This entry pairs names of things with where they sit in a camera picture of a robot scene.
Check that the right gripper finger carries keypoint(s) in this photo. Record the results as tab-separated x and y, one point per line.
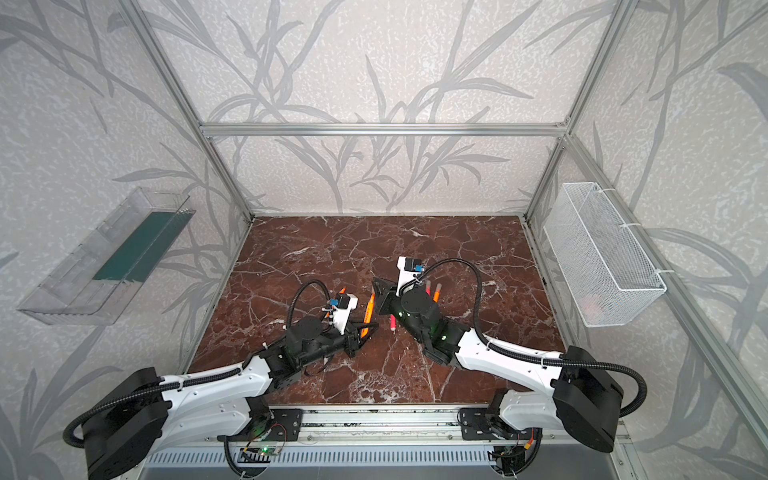
387	307
383	288

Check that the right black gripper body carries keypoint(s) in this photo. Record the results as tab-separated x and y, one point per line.
389	297

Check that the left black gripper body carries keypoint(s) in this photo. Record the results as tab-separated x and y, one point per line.
351	342

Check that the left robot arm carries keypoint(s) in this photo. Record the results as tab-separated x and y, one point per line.
148	413

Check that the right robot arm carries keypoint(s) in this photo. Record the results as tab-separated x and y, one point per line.
558	390

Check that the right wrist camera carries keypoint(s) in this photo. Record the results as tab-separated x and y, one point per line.
409	268

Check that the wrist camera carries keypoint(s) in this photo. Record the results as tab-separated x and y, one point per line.
338	310
409	268

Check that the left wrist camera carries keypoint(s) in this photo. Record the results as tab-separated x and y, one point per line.
338	310

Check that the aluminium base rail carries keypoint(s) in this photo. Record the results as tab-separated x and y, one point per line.
340	425

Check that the white wire mesh basket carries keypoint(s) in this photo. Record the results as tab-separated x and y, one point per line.
609	275

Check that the clear plastic wall tray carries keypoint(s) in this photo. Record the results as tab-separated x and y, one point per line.
95	283

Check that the aluminium frame crossbar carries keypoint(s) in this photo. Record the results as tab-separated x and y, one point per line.
383	129

